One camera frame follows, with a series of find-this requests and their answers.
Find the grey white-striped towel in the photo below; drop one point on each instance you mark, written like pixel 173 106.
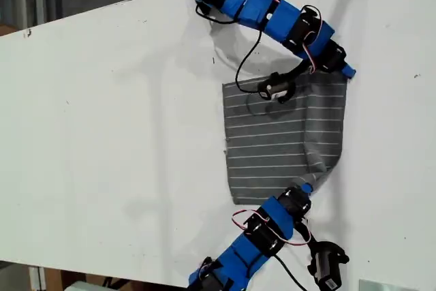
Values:
pixel 265 154

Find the white plastic box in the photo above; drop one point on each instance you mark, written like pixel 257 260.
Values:
pixel 81 287

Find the white table leg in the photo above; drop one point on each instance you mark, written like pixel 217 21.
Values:
pixel 35 279

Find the black camera stalk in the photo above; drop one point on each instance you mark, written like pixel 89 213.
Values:
pixel 315 244
pixel 296 72

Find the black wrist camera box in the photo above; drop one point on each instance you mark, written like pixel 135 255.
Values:
pixel 272 90
pixel 328 268

